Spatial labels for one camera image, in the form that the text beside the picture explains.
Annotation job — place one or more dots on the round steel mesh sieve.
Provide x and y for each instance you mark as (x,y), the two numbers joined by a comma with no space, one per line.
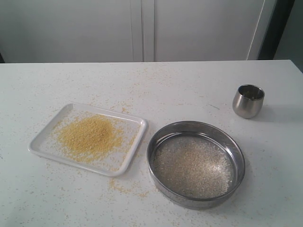
(203,131)

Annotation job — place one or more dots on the stainless steel cup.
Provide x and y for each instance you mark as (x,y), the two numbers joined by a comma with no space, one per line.
(248,101)

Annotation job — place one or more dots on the pile of beige sand grains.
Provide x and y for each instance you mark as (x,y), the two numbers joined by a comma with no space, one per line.
(94,139)

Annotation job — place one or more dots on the white rectangular plastic tray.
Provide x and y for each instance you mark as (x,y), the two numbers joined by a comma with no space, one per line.
(42,144)

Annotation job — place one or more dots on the white rice grains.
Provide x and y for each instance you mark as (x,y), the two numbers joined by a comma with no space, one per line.
(193,167)

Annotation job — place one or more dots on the white cabinet with doors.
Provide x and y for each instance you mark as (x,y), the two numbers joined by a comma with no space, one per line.
(132,30)

